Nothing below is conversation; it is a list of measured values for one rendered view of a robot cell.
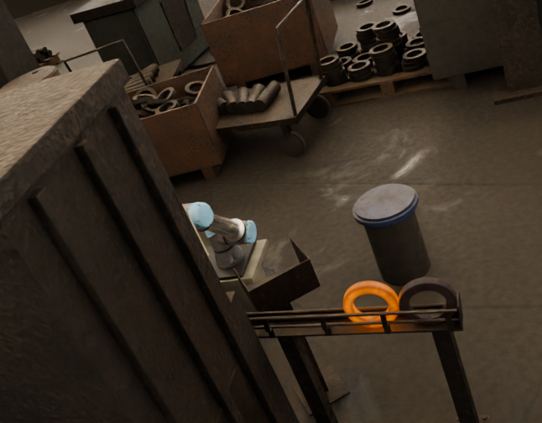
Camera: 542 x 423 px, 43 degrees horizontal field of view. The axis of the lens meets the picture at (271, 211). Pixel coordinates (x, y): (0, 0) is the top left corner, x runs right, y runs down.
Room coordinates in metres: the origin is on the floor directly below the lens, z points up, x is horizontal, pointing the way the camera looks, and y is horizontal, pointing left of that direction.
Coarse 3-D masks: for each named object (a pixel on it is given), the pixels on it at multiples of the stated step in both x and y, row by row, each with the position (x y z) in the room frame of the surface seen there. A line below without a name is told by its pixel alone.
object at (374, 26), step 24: (384, 24) 5.21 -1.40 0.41; (336, 48) 5.63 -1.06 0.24; (360, 48) 5.49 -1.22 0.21; (384, 48) 5.00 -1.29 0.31; (408, 48) 5.02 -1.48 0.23; (336, 72) 5.07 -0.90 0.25; (360, 72) 4.97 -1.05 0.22; (384, 72) 4.86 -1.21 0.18; (408, 72) 4.77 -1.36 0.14; (336, 96) 5.13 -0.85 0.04; (360, 96) 5.00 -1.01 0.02; (384, 96) 4.82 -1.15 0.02
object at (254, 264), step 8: (264, 240) 3.09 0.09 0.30; (256, 248) 3.05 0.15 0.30; (264, 248) 3.04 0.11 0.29; (256, 256) 2.98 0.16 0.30; (248, 264) 2.93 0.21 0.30; (256, 264) 2.91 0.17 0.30; (248, 272) 2.87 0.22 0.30; (256, 272) 2.87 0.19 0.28; (224, 280) 2.88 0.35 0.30; (232, 280) 2.86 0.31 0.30; (248, 280) 2.82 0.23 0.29
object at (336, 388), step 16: (304, 256) 2.21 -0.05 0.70; (288, 272) 2.14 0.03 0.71; (304, 272) 2.15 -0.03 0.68; (256, 288) 2.11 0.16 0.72; (272, 288) 2.12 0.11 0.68; (288, 288) 2.13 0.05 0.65; (304, 288) 2.14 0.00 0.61; (256, 304) 2.11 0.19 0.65; (272, 304) 2.12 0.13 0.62; (288, 304) 2.20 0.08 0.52; (336, 384) 2.22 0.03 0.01; (304, 400) 2.20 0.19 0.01; (336, 400) 2.14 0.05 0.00
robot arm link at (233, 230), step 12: (192, 204) 2.70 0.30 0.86; (204, 204) 2.69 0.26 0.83; (192, 216) 2.64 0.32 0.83; (204, 216) 2.66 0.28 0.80; (216, 216) 2.78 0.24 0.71; (204, 228) 2.66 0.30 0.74; (216, 228) 2.76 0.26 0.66; (228, 228) 2.81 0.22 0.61; (240, 228) 2.87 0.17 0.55; (252, 228) 2.91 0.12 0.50; (228, 240) 2.88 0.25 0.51; (240, 240) 2.86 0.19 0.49; (252, 240) 2.88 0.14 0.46
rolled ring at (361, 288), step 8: (368, 280) 1.81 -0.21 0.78; (352, 288) 1.82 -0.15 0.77; (360, 288) 1.79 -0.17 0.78; (368, 288) 1.78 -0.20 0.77; (376, 288) 1.77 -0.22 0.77; (384, 288) 1.77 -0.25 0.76; (344, 296) 1.83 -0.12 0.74; (352, 296) 1.81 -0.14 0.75; (384, 296) 1.77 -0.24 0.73; (392, 296) 1.76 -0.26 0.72; (344, 304) 1.82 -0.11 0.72; (352, 304) 1.81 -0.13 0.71; (392, 304) 1.76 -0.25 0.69; (352, 312) 1.82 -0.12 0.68; (360, 312) 1.83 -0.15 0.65; (352, 320) 1.82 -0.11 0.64; (360, 320) 1.81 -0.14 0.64; (368, 320) 1.80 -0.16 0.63; (376, 320) 1.79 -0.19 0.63; (392, 320) 1.77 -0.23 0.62
